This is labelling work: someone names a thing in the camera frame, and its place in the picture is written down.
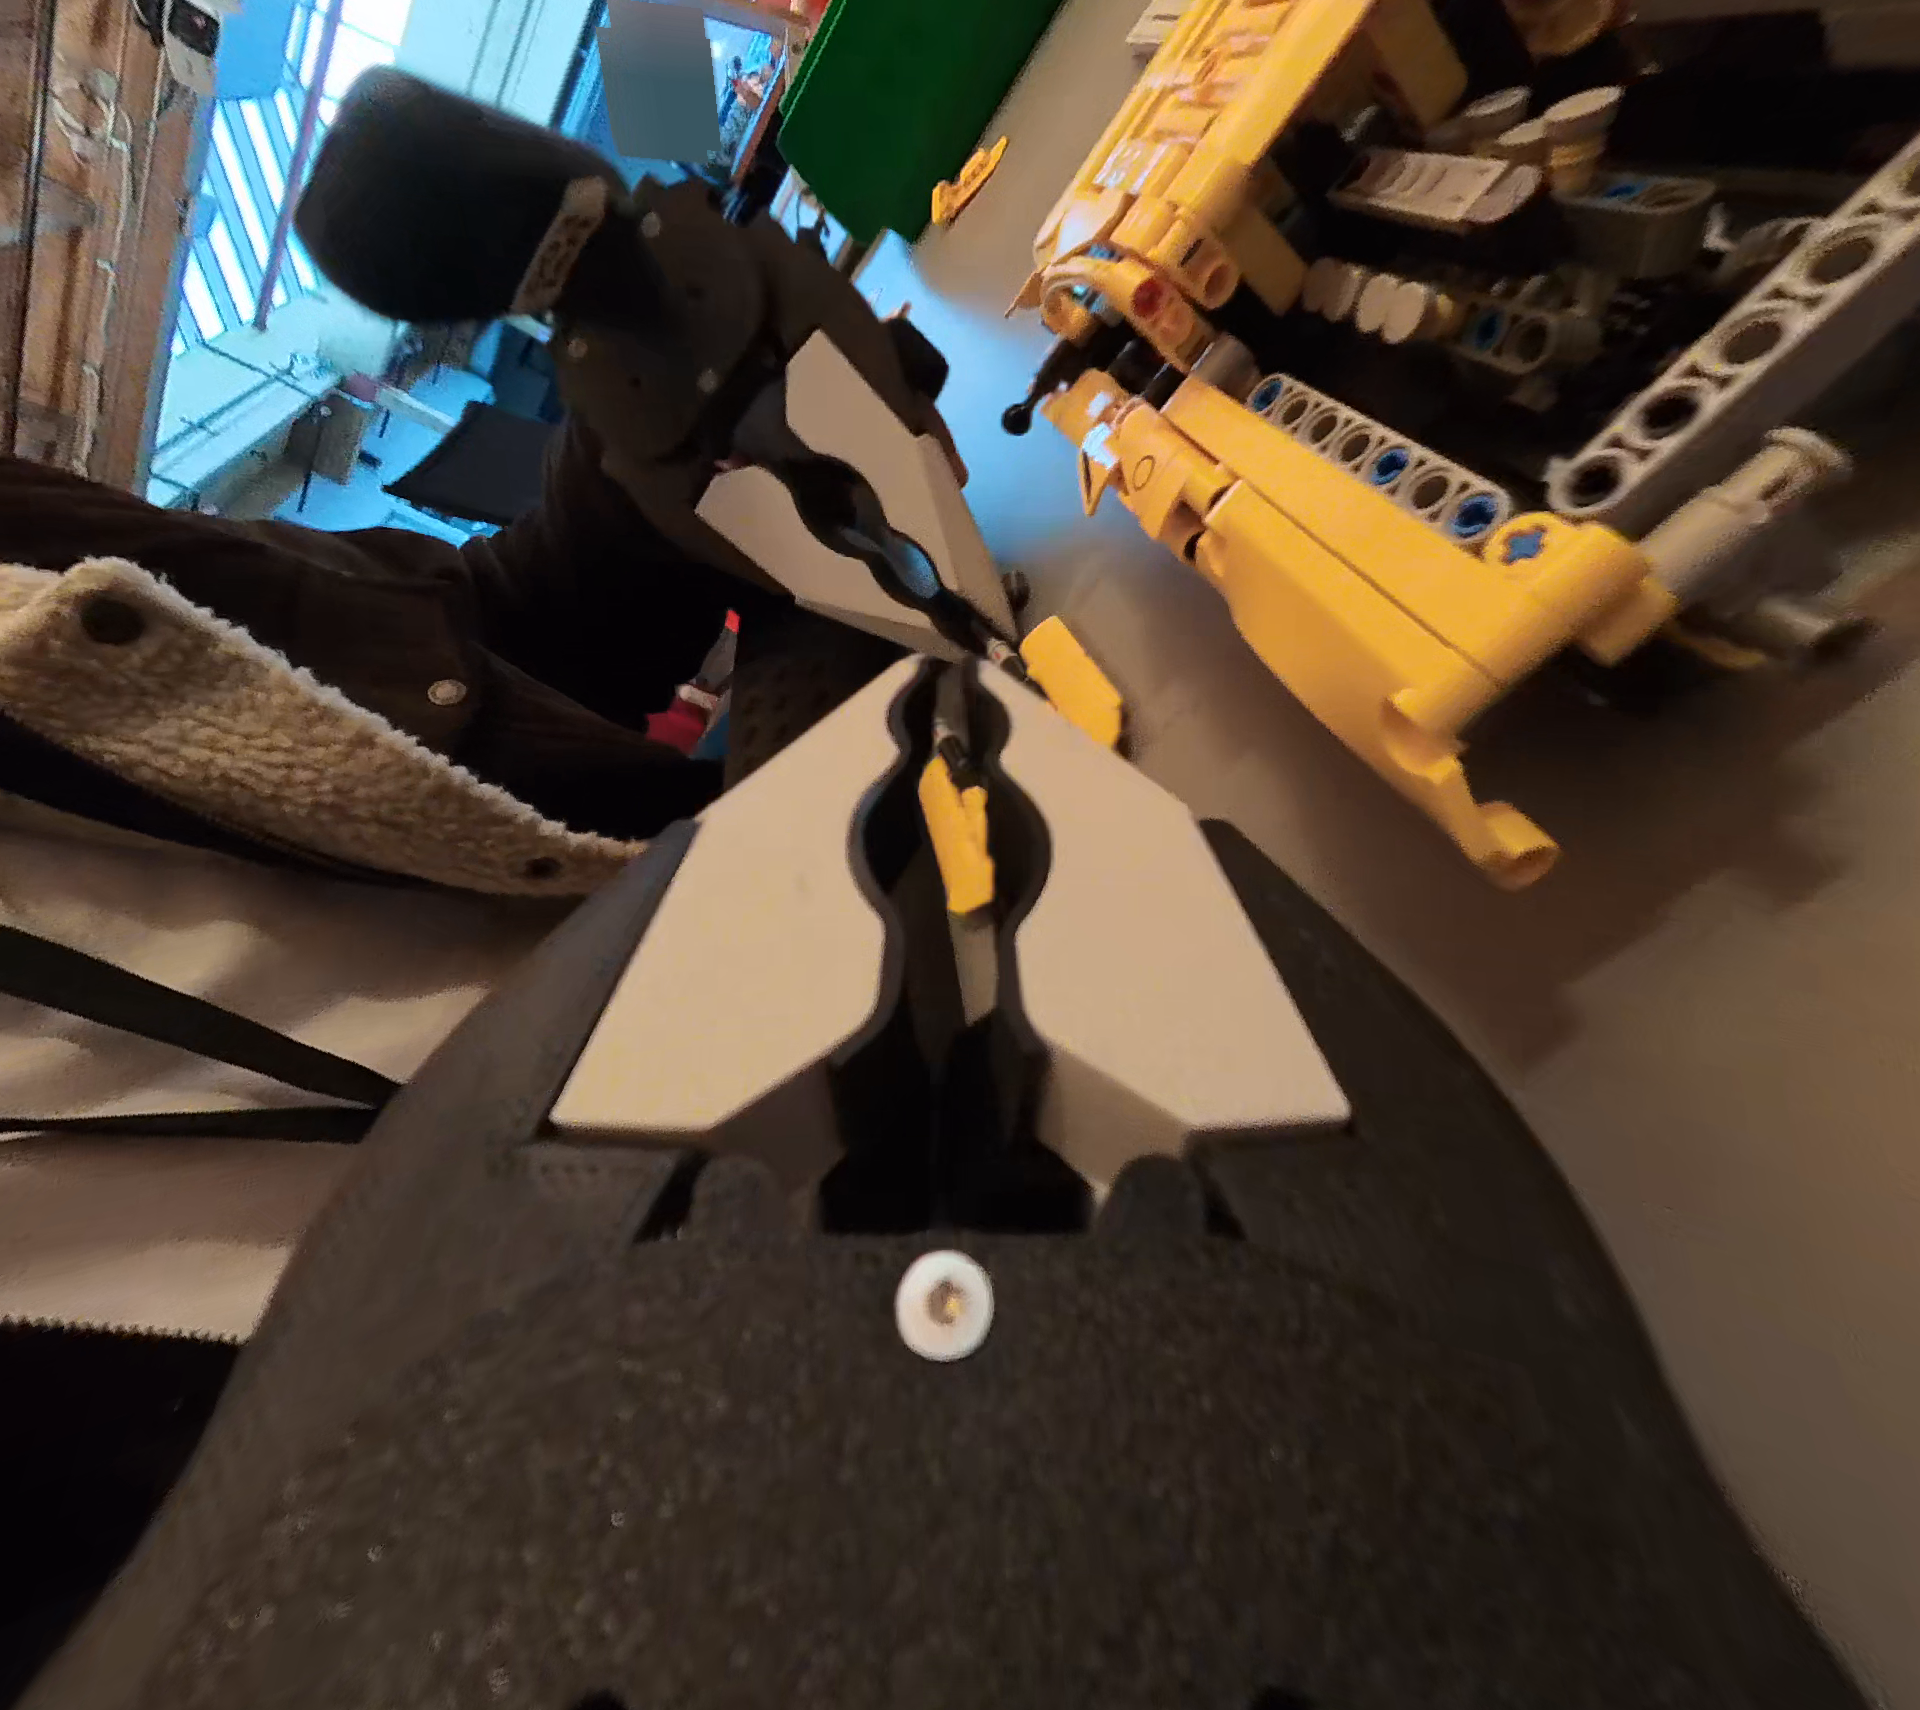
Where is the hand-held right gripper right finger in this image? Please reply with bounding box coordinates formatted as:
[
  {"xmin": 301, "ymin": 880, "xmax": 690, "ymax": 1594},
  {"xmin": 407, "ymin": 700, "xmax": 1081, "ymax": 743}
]
[{"xmin": 960, "ymin": 674, "xmax": 1351, "ymax": 1225}]

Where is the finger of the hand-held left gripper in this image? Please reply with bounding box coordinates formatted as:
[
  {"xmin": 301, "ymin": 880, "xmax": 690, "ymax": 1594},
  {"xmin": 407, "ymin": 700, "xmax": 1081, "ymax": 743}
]
[
  {"xmin": 693, "ymin": 465, "xmax": 984, "ymax": 667},
  {"xmin": 780, "ymin": 330, "xmax": 1026, "ymax": 650}
]

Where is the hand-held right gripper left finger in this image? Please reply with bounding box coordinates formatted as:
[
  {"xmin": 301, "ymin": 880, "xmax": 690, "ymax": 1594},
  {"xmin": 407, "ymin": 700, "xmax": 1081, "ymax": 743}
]
[{"xmin": 547, "ymin": 654, "xmax": 962, "ymax": 1233}]

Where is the person's left forearm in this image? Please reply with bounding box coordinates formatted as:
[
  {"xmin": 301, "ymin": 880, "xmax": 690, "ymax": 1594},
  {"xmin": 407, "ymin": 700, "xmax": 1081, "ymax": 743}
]
[{"xmin": 456, "ymin": 390, "xmax": 819, "ymax": 829}]

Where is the small yellow brick piece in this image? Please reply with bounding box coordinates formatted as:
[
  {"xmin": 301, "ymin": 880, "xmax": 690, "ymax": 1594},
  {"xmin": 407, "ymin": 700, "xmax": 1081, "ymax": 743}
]
[{"xmin": 929, "ymin": 139, "xmax": 1009, "ymax": 229}]

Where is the yellow toy brick car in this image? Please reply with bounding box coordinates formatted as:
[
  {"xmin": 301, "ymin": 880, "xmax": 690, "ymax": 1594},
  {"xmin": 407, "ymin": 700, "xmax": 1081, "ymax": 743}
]
[{"xmin": 1007, "ymin": 0, "xmax": 1920, "ymax": 894}]

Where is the white striped shirt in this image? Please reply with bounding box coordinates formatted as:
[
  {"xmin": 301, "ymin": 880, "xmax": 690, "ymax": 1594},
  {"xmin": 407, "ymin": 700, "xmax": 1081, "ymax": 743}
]
[{"xmin": 0, "ymin": 786, "xmax": 631, "ymax": 1345}]

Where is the white mounted projector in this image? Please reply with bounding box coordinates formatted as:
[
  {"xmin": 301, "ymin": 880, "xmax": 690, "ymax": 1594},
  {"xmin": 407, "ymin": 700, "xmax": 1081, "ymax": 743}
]
[{"xmin": 125, "ymin": 0, "xmax": 301, "ymax": 101}]

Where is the brown fleece-lined jacket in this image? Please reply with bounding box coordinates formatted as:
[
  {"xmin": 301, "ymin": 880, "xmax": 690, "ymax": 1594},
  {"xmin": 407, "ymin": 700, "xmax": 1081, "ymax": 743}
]
[{"xmin": 0, "ymin": 361, "xmax": 782, "ymax": 903}]

